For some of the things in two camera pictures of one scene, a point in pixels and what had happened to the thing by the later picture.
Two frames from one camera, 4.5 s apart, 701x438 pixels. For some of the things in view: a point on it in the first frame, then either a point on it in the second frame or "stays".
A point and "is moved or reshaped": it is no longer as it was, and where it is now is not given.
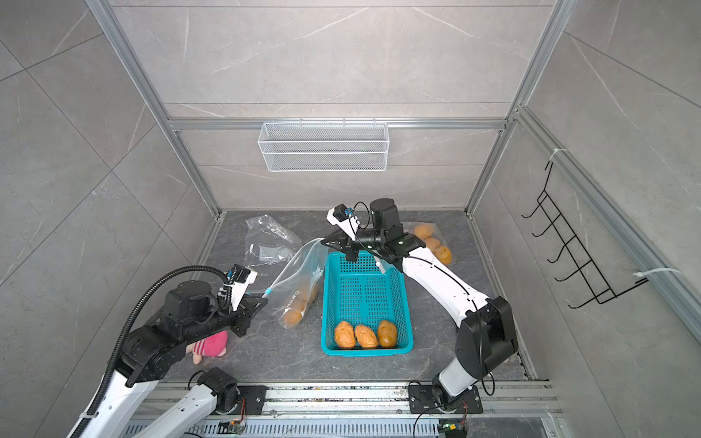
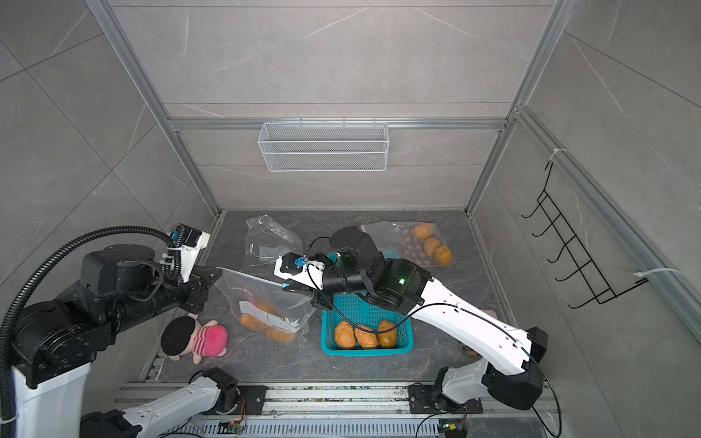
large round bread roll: [292, 318] -> [252, 322]
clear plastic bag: [266, 243] stays
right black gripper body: [365, 241] -> [340, 281]
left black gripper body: [239, 319] -> [191, 295]
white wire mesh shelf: [324, 147] stays
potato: [423, 231] stays
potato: [432, 244] stays
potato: [444, 254] stays
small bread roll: [365, 337] stays
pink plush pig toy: [213, 346] stays
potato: [387, 333] stays
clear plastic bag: [298, 285] is moved or reshaped
